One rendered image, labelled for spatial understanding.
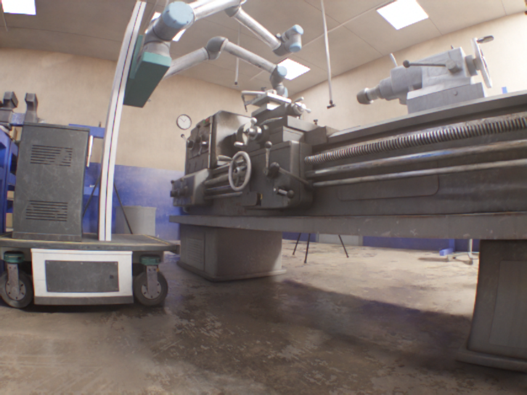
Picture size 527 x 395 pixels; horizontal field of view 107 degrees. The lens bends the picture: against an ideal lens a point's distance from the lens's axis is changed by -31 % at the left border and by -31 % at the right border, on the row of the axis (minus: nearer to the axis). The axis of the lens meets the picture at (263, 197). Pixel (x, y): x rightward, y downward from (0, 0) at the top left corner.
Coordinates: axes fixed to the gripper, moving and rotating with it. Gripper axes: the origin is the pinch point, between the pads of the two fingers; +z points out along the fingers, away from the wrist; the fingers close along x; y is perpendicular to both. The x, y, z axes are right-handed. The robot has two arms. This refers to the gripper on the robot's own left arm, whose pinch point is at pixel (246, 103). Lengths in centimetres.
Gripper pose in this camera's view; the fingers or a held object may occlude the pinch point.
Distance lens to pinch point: 228.4
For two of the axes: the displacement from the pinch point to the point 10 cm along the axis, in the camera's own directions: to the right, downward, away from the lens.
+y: 2.9, 9.5, 1.2
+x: -0.6, -1.1, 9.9
